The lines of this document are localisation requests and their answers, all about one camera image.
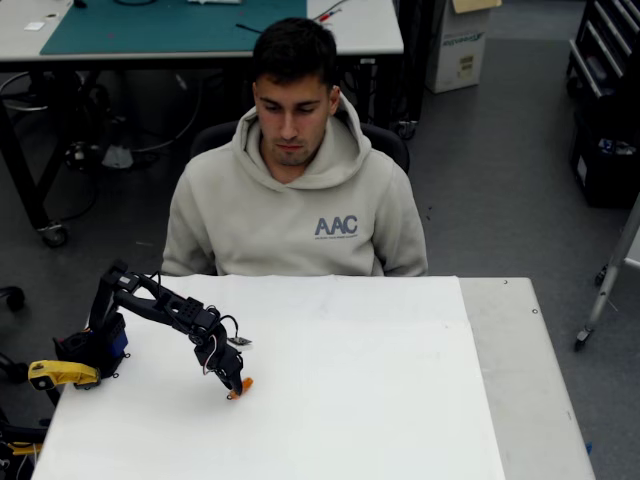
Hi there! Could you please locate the white cardboard box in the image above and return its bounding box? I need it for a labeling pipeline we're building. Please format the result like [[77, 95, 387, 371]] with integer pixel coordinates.
[[425, 0, 489, 95]]

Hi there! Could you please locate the manila folder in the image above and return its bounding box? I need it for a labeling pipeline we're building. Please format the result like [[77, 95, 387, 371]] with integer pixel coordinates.
[[451, 0, 503, 14]]

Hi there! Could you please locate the orange food piece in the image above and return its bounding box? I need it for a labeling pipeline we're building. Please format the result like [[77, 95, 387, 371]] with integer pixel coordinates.
[[226, 377, 255, 402]]

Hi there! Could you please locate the black bin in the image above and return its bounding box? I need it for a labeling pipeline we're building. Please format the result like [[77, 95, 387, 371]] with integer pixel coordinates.
[[569, 99, 640, 209]]

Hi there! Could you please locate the chrome stool ring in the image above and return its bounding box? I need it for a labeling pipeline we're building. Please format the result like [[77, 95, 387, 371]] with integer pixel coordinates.
[[0, 71, 51, 112]]

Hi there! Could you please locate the grey metal stand leg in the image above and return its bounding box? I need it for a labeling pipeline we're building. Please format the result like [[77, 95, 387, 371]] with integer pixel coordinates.
[[574, 194, 640, 352]]

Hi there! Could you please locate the black office chair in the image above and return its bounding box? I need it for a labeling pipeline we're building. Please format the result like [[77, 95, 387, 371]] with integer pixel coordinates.
[[188, 119, 411, 176]]

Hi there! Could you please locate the green cutting mat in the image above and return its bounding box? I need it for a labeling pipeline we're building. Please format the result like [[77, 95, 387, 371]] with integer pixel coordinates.
[[39, 0, 308, 56]]

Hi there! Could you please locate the person in beige hoodie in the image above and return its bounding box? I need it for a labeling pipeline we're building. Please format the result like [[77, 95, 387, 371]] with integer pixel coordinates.
[[160, 17, 430, 278]]

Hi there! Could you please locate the white paper sheet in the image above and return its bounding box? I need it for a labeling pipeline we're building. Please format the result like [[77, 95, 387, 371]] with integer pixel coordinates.
[[30, 274, 506, 480]]

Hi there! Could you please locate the white object on floor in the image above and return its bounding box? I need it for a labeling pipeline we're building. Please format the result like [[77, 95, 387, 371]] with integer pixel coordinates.
[[101, 144, 134, 169]]

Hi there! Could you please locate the black drawer cabinet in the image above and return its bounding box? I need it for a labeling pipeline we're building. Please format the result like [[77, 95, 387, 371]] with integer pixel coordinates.
[[566, 0, 640, 101]]

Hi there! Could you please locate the red pen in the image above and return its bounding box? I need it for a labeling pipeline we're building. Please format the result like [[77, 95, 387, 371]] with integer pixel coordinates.
[[306, 6, 344, 24]]

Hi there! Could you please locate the grey workbench with black frame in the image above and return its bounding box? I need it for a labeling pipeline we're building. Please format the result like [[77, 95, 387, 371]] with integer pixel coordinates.
[[0, 0, 405, 249]]

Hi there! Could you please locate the black chair caster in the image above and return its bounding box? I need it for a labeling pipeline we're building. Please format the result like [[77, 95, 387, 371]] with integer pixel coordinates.
[[0, 285, 26, 312]]

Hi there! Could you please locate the yellow clamp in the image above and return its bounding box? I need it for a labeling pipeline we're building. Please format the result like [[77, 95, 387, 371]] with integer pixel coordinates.
[[27, 359, 102, 392]]

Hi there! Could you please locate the white red servo wire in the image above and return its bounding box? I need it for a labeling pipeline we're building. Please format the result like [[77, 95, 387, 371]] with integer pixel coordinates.
[[201, 331, 224, 377]]

